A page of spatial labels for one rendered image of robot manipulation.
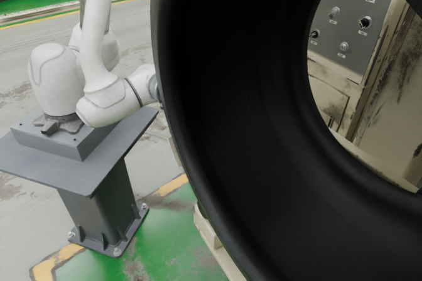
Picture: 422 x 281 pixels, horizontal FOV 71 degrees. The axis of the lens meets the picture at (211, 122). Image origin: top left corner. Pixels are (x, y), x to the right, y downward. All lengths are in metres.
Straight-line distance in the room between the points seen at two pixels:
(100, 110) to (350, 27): 0.84
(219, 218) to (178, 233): 1.15
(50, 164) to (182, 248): 0.78
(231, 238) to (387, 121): 0.39
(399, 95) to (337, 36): 0.56
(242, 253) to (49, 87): 0.83
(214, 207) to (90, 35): 0.56
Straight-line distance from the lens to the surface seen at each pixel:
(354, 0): 1.12
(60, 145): 1.15
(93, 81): 0.86
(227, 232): 0.49
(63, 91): 1.10
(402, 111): 0.66
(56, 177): 1.13
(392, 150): 0.71
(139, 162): 2.00
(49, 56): 1.08
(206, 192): 0.51
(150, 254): 1.61
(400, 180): 0.71
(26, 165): 1.22
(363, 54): 1.13
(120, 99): 0.86
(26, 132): 1.23
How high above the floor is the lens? 1.41
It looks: 39 degrees down
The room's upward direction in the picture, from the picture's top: straight up
